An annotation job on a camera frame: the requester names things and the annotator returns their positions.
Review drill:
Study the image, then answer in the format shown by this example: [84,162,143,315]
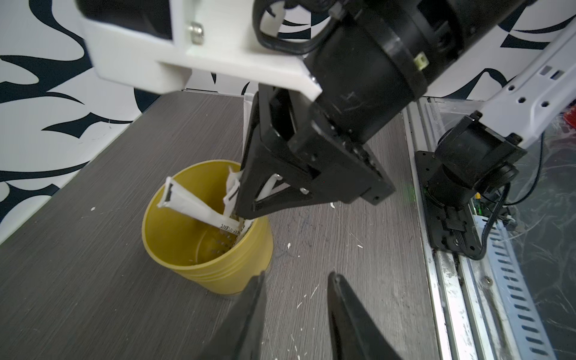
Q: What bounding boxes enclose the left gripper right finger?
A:
[327,271,400,359]

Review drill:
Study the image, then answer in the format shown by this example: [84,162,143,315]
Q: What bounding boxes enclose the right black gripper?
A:
[234,85,395,220]

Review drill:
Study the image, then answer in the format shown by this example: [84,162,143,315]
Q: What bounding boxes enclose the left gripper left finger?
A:
[199,272,267,359]

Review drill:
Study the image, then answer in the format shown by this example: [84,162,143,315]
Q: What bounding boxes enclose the thirteenth white straw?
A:
[157,177,242,236]

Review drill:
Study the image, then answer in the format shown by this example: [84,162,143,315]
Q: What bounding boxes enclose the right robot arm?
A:
[235,1,575,260]

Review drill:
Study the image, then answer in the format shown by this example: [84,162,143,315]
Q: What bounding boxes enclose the bundle of wrapped straws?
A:
[223,166,283,240]

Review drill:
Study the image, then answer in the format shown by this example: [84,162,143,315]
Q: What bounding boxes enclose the yellow plastic cup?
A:
[141,185,274,296]

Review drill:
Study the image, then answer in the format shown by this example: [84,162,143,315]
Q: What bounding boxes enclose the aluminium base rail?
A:
[402,97,496,359]

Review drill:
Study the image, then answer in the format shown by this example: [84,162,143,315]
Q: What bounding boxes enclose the white cable duct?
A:
[484,221,556,359]

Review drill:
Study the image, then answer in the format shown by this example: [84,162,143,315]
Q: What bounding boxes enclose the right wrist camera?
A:
[75,1,322,101]

